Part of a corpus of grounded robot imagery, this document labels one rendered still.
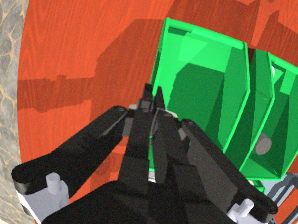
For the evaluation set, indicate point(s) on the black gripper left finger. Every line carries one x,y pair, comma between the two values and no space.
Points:
45,184

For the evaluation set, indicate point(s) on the green bin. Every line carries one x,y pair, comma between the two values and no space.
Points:
202,79
281,125
258,184

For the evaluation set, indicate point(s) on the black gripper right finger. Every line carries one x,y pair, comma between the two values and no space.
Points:
224,184

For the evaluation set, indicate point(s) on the grey metal shelf rack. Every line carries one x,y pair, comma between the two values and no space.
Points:
275,190

